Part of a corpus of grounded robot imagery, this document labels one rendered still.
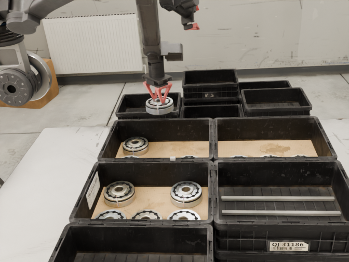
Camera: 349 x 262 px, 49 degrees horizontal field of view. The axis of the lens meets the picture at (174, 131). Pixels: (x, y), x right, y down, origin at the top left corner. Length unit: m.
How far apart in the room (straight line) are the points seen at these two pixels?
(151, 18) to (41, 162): 0.99
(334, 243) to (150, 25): 0.78
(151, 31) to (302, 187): 0.70
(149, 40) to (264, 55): 3.23
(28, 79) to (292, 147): 1.02
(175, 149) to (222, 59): 2.89
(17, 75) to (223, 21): 3.03
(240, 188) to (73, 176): 0.74
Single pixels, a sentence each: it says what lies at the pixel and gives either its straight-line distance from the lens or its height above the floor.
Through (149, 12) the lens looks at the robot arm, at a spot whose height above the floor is 1.42.
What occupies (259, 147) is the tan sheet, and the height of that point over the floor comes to 0.83.
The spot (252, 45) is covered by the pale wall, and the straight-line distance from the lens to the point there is 4.32.
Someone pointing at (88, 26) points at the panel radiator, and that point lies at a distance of 4.27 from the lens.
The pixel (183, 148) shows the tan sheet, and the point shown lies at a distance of 1.52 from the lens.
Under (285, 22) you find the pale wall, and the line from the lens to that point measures 4.31.
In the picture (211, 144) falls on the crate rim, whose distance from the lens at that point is 1.35.
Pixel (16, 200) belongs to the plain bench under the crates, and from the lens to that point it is 1.66.
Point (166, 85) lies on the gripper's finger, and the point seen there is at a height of 1.11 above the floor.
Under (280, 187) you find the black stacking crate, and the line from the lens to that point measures 1.33.
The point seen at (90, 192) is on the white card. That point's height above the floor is 0.90.
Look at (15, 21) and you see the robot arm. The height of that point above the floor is 1.42.
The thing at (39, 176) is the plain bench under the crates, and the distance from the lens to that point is 1.76.
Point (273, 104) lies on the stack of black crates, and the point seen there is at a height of 0.49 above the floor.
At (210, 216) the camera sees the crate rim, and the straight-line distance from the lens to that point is 1.06.
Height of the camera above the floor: 1.64
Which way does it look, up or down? 29 degrees down
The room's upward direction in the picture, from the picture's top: 4 degrees counter-clockwise
